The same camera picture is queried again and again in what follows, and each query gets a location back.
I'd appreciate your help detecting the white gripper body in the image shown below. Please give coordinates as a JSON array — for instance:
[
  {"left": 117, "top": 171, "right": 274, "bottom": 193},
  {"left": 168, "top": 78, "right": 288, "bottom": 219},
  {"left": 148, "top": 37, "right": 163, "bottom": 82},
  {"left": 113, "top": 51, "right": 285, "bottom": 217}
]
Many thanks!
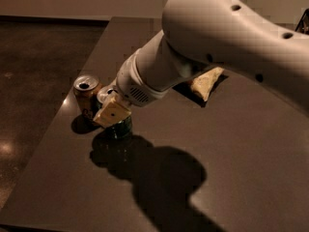
[{"left": 116, "top": 50, "right": 167, "bottom": 107}]

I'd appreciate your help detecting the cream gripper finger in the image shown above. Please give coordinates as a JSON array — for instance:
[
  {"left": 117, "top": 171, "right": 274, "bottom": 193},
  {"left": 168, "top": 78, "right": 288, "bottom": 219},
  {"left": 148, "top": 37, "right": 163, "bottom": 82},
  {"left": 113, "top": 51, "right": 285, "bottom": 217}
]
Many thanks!
[{"left": 94, "top": 91, "right": 131, "bottom": 129}]

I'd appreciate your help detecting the green soda can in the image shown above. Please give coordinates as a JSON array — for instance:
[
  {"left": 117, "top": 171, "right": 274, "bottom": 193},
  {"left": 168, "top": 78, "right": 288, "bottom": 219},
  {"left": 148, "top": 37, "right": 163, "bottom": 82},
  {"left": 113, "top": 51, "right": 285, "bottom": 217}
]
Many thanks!
[{"left": 95, "top": 85, "right": 133, "bottom": 140}]

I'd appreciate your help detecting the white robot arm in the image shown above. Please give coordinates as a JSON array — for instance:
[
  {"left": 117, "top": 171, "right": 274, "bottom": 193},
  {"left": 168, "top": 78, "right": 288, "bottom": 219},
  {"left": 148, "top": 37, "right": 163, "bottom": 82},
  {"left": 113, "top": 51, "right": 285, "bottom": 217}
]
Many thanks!
[{"left": 94, "top": 0, "right": 309, "bottom": 128}]

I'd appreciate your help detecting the orange soda can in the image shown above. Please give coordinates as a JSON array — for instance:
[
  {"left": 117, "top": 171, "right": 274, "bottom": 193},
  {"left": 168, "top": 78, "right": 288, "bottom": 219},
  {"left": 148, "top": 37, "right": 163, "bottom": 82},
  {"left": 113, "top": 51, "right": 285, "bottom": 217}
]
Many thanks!
[{"left": 73, "top": 74, "right": 102, "bottom": 121}]

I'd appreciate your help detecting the brown cream chip bag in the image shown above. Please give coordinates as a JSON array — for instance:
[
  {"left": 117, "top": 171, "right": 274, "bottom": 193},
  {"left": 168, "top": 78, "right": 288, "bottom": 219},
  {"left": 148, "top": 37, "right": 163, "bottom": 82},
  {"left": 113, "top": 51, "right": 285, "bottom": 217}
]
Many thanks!
[{"left": 189, "top": 67, "right": 224, "bottom": 102}]

